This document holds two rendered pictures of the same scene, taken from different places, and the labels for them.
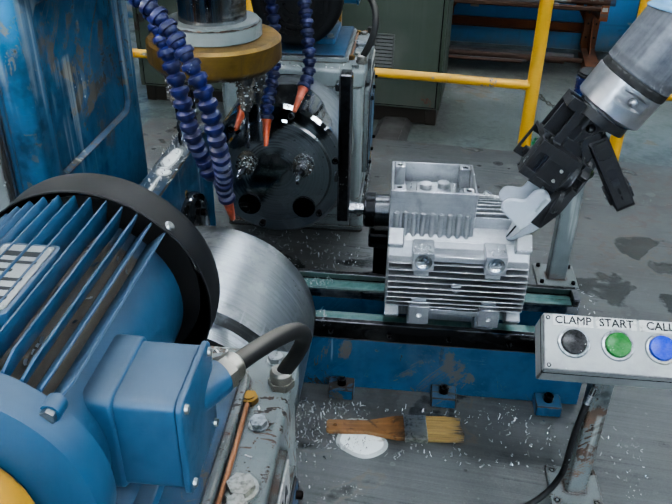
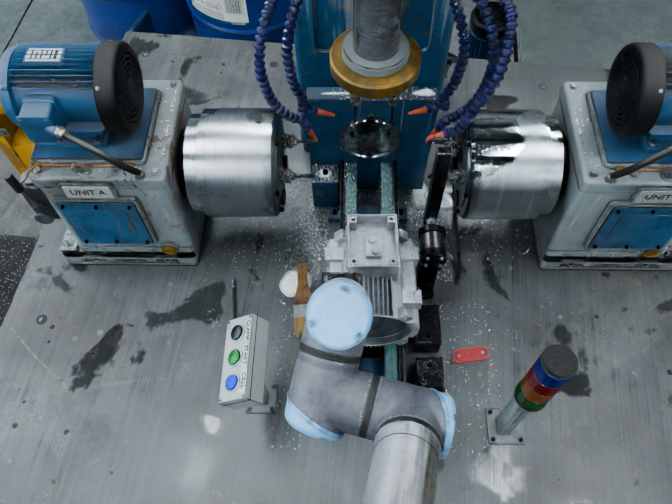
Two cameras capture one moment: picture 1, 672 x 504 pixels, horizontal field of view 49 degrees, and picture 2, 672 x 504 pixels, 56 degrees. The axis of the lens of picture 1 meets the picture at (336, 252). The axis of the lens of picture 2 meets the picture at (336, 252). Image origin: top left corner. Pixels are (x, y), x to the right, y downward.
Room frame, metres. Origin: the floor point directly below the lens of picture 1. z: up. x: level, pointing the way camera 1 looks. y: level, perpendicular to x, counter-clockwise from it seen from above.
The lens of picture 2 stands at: (0.86, -0.77, 2.20)
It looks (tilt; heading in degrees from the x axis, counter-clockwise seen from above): 60 degrees down; 87
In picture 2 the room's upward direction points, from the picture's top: 2 degrees counter-clockwise
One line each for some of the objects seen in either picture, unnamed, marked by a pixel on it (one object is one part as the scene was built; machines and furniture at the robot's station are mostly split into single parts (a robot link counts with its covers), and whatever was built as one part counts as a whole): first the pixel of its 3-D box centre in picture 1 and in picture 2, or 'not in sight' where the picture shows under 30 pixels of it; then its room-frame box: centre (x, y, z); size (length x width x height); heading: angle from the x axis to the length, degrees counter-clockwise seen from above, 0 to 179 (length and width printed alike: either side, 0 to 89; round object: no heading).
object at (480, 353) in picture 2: not in sight; (470, 355); (1.19, -0.27, 0.81); 0.09 x 0.03 x 0.02; 4
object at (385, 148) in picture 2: (195, 238); (369, 140); (1.00, 0.22, 1.02); 0.15 x 0.02 x 0.15; 175
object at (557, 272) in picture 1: (573, 182); (528, 398); (1.24, -0.44, 1.01); 0.08 x 0.08 x 0.42; 85
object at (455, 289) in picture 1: (452, 255); (371, 287); (0.96, -0.18, 1.02); 0.20 x 0.19 x 0.19; 86
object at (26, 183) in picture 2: not in sight; (40, 190); (0.24, 0.10, 1.07); 0.08 x 0.07 x 0.20; 85
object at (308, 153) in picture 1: (287, 144); (514, 165); (1.32, 0.10, 1.04); 0.41 x 0.25 x 0.25; 175
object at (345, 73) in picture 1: (345, 148); (436, 189); (1.11, -0.01, 1.12); 0.04 x 0.03 x 0.26; 85
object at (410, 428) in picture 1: (394, 427); (303, 299); (0.81, -0.09, 0.80); 0.21 x 0.05 x 0.01; 89
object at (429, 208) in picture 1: (431, 199); (372, 248); (0.96, -0.14, 1.11); 0.12 x 0.11 x 0.07; 86
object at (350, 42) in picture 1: (306, 121); (621, 179); (1.58, 0.07, 0.99); 0.35 x 0.31 x 0.37; 175
